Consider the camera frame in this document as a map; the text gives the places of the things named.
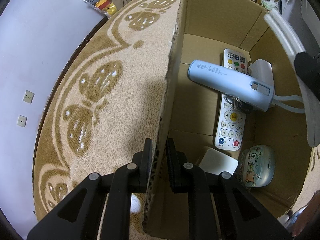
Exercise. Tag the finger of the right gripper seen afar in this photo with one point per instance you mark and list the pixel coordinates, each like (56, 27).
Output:
(307, 69)

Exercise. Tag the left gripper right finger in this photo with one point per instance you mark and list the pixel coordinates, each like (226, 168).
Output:
(219, 206)

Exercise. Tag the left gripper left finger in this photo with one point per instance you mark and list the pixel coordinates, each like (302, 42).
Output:
(99, 207)

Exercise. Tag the round case with cartoon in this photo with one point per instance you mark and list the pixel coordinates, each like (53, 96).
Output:
(256, 166)

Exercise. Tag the light blue power bank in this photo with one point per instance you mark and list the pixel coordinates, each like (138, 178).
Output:
(230, 82)

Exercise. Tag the white adapter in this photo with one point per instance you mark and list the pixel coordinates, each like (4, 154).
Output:
(215, 162)

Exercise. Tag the white remote control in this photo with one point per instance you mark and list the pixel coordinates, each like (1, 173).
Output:
(230, 125)

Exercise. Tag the black key bunch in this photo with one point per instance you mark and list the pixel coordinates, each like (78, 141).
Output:
(238, 104)

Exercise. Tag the white wall socket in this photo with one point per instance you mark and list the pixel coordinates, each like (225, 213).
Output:
(22, 120)
(28, 96)

